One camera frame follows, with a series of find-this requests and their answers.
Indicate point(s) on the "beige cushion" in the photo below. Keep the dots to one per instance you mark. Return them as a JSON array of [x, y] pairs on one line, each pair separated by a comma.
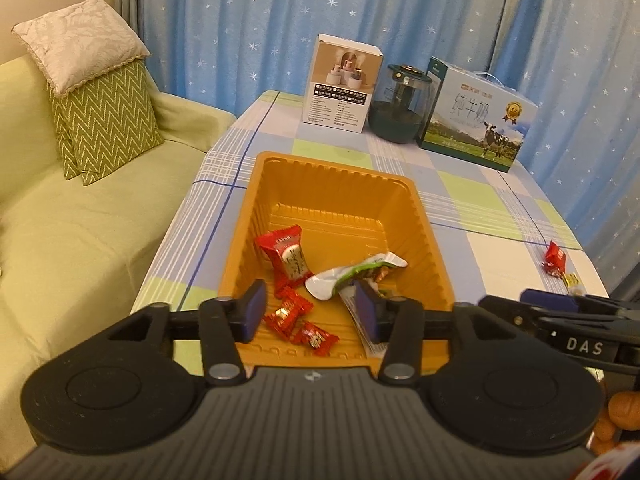
[[80, 45]]

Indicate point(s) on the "large red snack packet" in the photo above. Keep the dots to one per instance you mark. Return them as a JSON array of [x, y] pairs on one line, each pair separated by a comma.
[[286, 255]]

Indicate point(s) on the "dark green humidifier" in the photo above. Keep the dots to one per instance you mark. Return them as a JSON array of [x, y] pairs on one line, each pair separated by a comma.
[[400, 110]]

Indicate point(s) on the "small red candy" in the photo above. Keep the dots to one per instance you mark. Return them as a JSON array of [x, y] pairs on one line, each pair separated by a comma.
[[315, 338], [287, 314]]

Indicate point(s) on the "person's right hand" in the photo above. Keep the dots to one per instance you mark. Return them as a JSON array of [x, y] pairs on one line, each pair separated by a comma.
[[622, 415]]

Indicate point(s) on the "light green sofa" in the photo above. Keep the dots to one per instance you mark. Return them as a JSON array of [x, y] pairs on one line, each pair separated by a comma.
[[75, 260]]

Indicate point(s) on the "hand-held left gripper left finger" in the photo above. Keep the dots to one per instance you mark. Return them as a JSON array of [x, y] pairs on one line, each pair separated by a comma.
[[255, 310]]

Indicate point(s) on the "red candy packet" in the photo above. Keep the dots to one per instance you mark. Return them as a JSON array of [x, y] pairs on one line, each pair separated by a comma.
[[555, 256]]

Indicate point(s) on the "green zigzag cushion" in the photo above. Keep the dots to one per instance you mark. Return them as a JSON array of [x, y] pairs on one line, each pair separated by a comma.
[[67, 150], [115, 125]]

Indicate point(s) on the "milk carton box with cow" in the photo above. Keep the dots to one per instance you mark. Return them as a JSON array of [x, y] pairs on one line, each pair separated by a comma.
[[480, 120]]

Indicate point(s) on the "red and white cloth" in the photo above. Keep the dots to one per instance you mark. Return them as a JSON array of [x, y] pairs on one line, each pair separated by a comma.
[[615, 470]]

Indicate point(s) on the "white product box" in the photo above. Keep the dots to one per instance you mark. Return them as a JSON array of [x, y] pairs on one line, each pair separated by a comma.
[[340, 85]]

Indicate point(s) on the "orange plastic tray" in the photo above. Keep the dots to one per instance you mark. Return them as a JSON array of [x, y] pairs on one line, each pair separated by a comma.
[[325, 200]]

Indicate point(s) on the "green snack bar packet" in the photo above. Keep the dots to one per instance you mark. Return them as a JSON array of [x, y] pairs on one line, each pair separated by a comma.
[[345, 276]]

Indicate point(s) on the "blue star curtain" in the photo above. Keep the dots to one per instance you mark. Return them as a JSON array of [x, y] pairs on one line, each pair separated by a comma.
[[590, 60], [250, 20]]

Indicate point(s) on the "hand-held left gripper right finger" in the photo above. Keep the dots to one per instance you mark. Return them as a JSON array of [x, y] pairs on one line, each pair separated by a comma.
[[367, 312]]

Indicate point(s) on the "small yellow candy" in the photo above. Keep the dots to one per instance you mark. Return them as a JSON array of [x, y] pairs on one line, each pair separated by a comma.
[[573, 281]]

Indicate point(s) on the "clear packet with dark snack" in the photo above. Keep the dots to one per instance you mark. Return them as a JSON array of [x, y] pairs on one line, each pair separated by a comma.
[[372, 351]]

